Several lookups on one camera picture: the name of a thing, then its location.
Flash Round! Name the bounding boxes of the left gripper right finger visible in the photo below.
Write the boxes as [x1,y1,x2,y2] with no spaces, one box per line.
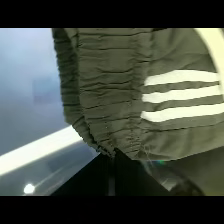
[113,148,171,197]

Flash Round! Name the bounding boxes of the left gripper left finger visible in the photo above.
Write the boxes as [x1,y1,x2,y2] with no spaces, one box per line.
[50,152,114,197]

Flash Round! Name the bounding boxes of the olive pants with white stripes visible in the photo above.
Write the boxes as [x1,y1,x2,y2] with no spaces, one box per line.
[51,27,224,197]

